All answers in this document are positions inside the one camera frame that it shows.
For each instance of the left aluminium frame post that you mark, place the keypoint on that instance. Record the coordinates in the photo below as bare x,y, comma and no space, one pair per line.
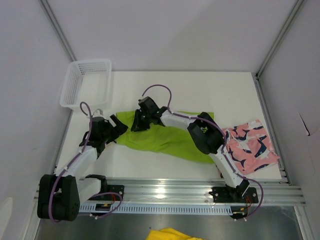
53,20

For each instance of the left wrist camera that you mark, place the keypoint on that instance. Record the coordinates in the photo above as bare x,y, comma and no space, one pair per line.
97,113

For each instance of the lime green shorts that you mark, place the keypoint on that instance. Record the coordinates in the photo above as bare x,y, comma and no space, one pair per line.
159,139

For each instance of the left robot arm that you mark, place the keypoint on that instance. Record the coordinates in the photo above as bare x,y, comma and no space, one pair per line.
62,193

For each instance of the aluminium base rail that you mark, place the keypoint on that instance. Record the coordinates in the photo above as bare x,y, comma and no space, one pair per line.
196,191

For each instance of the slotted cable duct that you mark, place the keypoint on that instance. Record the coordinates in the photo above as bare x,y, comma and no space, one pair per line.
159,209

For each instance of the aluminium frame post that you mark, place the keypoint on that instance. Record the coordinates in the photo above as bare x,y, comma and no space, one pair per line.
285,28
53,20

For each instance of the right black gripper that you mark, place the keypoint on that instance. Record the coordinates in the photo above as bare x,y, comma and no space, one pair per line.
138,125

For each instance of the right aluminium frame post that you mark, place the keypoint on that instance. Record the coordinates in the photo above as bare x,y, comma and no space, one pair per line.
285,28

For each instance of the white perforated plastic basket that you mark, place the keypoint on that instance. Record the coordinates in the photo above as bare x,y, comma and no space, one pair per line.
87,81

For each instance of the yellow cloth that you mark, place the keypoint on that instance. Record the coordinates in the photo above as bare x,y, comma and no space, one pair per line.
169,234

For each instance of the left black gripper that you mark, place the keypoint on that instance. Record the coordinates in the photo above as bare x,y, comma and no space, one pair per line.
119,129

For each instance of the pink shark print shorts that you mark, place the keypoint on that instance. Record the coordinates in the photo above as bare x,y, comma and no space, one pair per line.
252,151

